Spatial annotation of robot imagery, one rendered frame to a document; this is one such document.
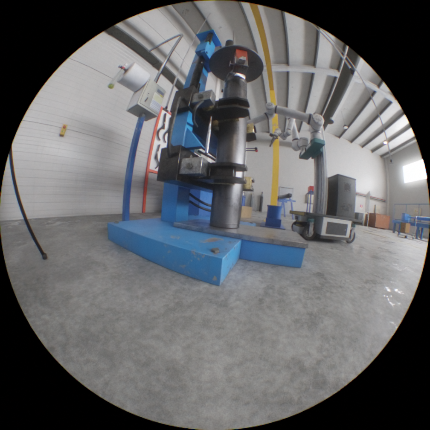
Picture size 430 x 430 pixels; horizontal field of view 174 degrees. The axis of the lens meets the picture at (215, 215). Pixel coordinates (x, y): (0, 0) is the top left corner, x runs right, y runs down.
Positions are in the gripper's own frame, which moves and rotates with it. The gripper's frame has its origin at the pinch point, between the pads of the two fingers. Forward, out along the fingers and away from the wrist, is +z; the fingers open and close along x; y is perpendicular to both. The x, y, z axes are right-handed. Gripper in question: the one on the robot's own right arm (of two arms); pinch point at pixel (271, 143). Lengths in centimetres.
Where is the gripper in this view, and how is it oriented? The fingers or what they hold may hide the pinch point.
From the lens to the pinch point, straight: 226.8
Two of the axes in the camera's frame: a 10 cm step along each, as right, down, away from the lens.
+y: 8.7, 4.9, -0.9
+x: 0.8, 0.4, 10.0
